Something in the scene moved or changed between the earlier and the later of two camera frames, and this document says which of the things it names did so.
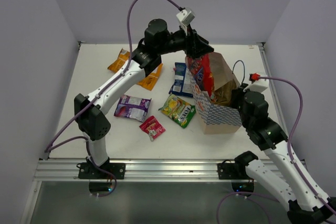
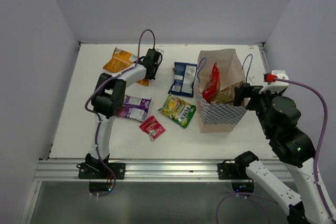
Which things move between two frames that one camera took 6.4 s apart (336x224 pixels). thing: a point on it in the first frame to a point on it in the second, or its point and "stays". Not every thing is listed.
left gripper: [195, 45] to [153, 77]
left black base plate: [86, 170] stays
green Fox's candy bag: [180, 112] stays
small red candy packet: [153, 128] stays
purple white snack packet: [133, 107] stays
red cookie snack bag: [200, 67] to [210, 93]
